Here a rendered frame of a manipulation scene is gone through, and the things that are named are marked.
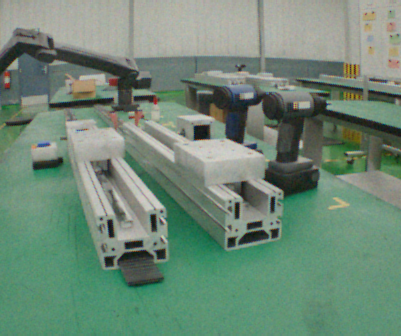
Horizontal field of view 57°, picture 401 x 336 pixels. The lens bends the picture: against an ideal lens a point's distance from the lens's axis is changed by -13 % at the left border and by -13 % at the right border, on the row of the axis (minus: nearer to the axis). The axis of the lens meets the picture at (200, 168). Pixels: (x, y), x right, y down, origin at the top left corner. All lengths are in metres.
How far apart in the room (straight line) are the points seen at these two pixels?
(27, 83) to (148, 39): 3.90
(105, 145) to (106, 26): 11.54
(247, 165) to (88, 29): 11.73
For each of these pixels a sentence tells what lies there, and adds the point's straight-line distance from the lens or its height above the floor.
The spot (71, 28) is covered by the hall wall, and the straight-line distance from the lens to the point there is 12.34.
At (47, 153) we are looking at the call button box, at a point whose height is 0.82.
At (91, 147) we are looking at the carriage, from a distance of 0.86.
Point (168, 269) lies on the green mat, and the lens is 0.59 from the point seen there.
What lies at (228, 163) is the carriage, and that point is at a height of 0.90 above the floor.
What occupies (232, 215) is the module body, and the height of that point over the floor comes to 0.84.
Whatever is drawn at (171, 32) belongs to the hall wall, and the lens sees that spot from 12.62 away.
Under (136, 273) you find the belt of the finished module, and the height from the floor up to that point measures 0.79.
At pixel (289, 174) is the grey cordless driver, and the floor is 0.83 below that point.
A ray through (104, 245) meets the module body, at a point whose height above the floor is 0.81.
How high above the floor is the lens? 1.07
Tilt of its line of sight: 15 degrees down
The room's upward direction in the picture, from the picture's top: 1 degrees counter-clockwise
